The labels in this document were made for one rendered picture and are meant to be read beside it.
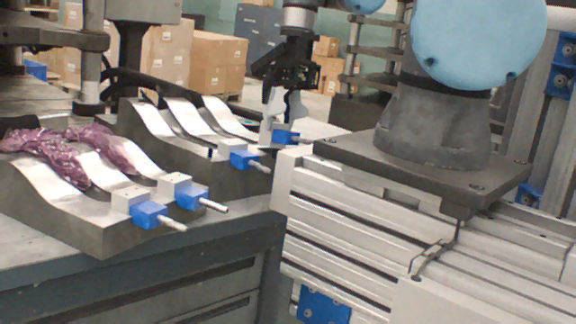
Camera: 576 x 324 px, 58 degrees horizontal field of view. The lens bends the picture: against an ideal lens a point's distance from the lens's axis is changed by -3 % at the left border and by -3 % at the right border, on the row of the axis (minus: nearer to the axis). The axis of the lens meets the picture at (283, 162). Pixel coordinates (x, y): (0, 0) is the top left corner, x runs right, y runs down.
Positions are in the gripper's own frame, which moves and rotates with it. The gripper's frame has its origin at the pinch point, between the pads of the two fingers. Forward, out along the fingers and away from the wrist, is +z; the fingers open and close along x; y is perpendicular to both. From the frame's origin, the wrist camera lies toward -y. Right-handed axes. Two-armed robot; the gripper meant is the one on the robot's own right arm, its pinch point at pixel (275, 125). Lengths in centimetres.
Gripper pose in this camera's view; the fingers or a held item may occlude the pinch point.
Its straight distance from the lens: 115.1
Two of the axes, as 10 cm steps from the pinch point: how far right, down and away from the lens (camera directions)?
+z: -1.4, 9.9, 0.9
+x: 6.9, 0.3, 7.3
